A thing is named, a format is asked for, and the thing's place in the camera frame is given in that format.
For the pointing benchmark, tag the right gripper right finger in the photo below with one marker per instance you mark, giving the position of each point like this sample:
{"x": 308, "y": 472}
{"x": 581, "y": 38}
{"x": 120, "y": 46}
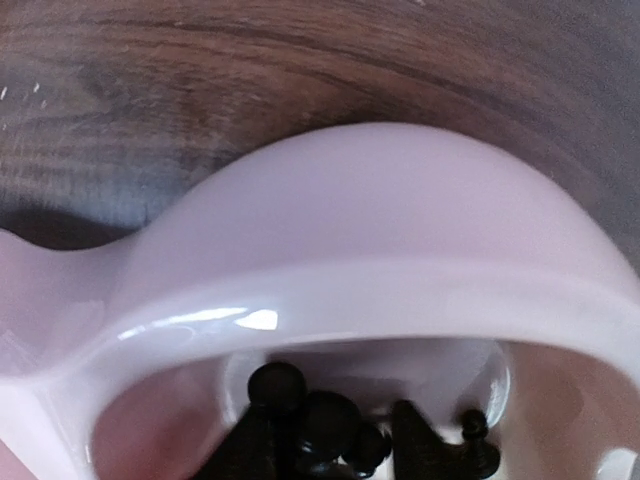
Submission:
{"x": 419, "y": 452}

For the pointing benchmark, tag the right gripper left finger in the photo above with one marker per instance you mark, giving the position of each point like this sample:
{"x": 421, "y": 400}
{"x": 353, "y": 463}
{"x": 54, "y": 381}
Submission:
{"x": 248, "y": 451}

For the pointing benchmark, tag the pile of black chess pieces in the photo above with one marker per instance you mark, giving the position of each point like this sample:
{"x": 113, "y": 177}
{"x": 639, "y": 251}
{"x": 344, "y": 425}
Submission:
{"x": 324, "y": 435}

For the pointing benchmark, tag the pink double pet bowl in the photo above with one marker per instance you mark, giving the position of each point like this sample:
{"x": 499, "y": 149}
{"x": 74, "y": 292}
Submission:
{"x": 384, "y": 261}

